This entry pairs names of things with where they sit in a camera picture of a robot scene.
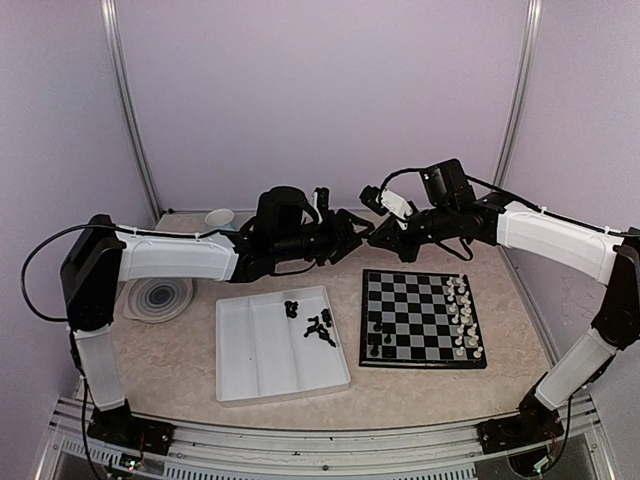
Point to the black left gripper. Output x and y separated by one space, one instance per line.
353 240

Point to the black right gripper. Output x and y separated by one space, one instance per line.
396 239

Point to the white plastic tray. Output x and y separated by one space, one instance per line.
262 356

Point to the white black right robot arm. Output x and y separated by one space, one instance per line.
502 218

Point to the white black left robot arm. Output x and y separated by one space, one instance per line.
106 254

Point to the black white chess board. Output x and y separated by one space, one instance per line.
414 309

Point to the pile of black chess pieces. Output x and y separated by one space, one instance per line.
321 326

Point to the light blue mug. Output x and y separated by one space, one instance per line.
221 219

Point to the clear plastic lid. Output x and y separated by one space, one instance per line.
157 301

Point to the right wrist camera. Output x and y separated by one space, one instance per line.
386 202

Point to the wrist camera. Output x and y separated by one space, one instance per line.
320 204
386 202

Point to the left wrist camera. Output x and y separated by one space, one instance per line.
320 204

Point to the front aluminium rail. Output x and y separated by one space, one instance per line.
208 451

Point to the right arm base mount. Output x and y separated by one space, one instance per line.
516 431

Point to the right aluminium frame post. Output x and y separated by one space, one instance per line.
518 100

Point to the aluminium frame post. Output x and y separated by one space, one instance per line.
114 42
518 100

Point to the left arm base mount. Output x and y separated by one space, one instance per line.
134 433

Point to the left aluminium frame post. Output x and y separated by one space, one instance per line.
114 42

